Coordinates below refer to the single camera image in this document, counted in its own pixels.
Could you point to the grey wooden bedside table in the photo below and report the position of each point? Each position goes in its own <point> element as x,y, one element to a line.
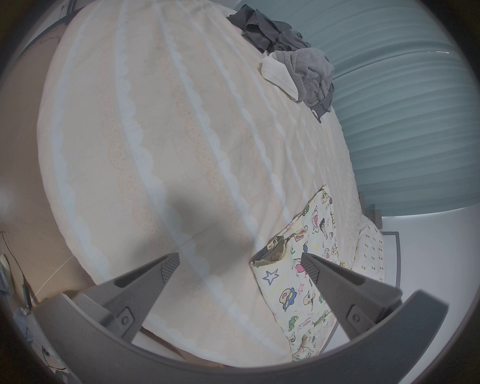
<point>371,210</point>

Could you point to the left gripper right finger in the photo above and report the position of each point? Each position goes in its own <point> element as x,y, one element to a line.
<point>356,303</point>

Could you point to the bed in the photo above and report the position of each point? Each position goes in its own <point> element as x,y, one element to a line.
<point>168,150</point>

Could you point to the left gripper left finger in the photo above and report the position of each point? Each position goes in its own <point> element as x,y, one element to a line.
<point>123,300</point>

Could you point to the white printed pyjama top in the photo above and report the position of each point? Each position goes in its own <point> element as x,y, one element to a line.
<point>300,300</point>

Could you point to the pile of clothes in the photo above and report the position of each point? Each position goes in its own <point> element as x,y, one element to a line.
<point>307,71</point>

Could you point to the blue-green curtain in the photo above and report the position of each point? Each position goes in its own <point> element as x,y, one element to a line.
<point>393,112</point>

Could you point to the white printed pillow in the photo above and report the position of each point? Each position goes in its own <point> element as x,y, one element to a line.
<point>369,251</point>

